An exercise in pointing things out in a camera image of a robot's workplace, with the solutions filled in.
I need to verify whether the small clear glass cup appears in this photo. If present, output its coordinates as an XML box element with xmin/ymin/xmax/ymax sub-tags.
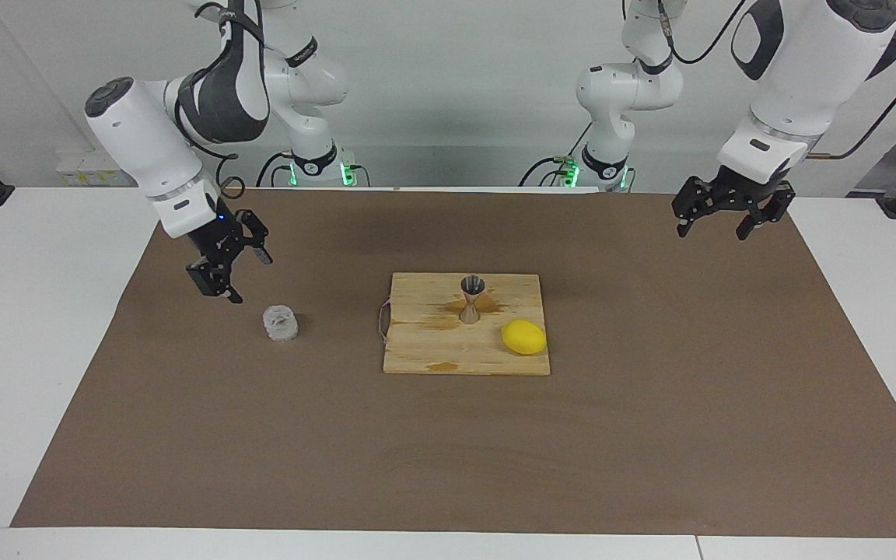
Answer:
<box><xmin>262</xmin><ymin>304</ymin><xmax>299</xmax><ymax>342</ymax></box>

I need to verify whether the white yellow-labelled box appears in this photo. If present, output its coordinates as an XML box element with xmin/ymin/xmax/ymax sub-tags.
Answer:
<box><xmin>55</xmin><ymin>150</ymin><xmax>139</xmax><ymax>187</ymax></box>

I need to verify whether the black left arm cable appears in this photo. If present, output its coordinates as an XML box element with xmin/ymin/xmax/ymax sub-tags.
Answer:
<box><xmin>654</xmin><ymin>0</ymin><xmax>896</xmax><ymax>160</ymax></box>

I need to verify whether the steel double jigger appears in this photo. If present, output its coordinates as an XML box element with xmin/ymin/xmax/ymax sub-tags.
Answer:
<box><xmin>460</xmin><ymin>275</ymin><xmax>486</xmax><ymax>325</ymax></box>

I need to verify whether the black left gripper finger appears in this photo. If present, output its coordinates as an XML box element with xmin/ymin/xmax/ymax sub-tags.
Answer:
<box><xmin>671</xmin><ymin>177</ymin><xmax>717</xmax><ymax>238</ymax></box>
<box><xmin>735</xmin><ymin>185</ymin><xmax>796</xmax><ymax>241</ymax></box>

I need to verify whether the black base cable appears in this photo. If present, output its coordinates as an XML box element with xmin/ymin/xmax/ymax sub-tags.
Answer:
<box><xmin>256</xmin><ymin>152</ymin><xmax>295</xmax><ymax>188</ymax></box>
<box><xmin>518</xmin><ymin>154</ymin><xmax>575</xmax><ymax>188</ymax></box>

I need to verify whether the wooden cutting board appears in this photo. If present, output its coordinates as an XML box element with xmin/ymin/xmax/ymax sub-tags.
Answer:
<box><xmin>377</xmin><ymin>272</ymin><xmax>552</xmax><ymax>377</ymax></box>

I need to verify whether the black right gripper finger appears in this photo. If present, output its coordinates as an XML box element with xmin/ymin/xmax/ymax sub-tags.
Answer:
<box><xmin>234</xmin><ymin>208</ymin><xmax>274</xmax><ymax>266</ymax></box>
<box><xmin>186</xmin><ymin>261</ymin><xmax>244</xmax><ymax>305</ymax></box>

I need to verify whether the yellow lemon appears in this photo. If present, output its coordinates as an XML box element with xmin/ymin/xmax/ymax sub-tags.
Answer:
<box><xmin>501</xmin><ymin>319</ymin><xmax>548</xmax><ymax>356</ymax></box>

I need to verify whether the brown table mat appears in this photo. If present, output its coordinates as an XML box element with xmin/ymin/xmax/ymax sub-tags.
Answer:
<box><xmin>11</xmin><ymin>187</ymin><xmax>896</xmax><ymax>539</ymax></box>

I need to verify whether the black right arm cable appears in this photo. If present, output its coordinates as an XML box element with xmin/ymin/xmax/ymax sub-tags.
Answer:
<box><xmin>176</xmin><ymin>0</ymin><xmax>270</xmax><ymax>201</ymax></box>

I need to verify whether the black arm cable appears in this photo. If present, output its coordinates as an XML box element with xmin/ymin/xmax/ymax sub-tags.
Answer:
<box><xmin>176</xmin><ymin>0</ymin><xmax>270</xmax><ymax>201</ymax></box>
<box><xmin>654</xmin><ymin>0</ymin><xmax>896</xmax><ymax>160</ymax></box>

